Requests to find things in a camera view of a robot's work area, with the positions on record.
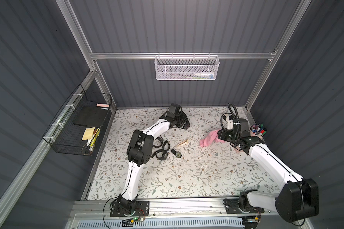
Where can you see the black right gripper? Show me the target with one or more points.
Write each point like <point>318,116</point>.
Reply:
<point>225,135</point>

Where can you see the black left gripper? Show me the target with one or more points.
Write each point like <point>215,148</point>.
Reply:
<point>182,122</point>

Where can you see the pink cloth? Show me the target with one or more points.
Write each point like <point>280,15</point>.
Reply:
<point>210,139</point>

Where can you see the black strap wristwatch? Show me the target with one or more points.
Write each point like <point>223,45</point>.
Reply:
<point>183,123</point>

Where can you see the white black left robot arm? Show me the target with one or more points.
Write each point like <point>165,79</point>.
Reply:
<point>140,150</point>

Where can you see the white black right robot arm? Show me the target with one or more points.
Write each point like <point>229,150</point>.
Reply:
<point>297,199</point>

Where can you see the green dial watch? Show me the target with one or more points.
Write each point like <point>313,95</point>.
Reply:
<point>176,153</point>

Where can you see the black watch lower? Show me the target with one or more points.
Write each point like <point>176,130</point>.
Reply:
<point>162,153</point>

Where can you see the pink pen cup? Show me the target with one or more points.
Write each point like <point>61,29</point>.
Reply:
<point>252,131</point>

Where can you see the coloured markers bunch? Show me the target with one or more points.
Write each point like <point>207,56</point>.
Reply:
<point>258,129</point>

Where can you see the black notebook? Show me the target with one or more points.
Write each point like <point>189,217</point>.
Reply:
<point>90,116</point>

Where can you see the yellow sticky note pad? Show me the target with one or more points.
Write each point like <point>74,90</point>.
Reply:
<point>88,133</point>

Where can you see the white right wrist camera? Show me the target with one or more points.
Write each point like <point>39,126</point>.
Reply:
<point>227,121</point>

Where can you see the beige strap watch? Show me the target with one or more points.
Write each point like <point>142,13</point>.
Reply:
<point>184,143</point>

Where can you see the white wire basket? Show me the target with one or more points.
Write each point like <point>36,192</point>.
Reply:
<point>186,67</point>

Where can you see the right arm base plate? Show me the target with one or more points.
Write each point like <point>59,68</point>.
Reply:
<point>236,205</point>

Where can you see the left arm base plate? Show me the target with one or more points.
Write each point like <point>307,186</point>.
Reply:
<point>133,209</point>

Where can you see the black wire basket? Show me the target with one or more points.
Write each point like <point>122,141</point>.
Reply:
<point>76,128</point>

